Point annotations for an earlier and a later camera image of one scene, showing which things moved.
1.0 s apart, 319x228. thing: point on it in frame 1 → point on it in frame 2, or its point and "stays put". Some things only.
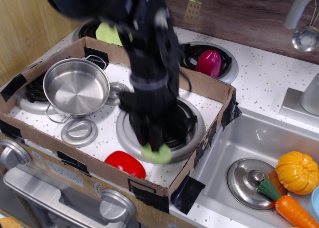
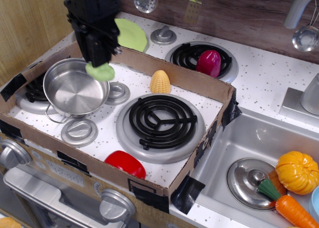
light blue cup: [314, 206] stays put
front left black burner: [32, 98] stays put
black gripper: [154, 95] → [92, 14]
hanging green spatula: [192, 13] stays put
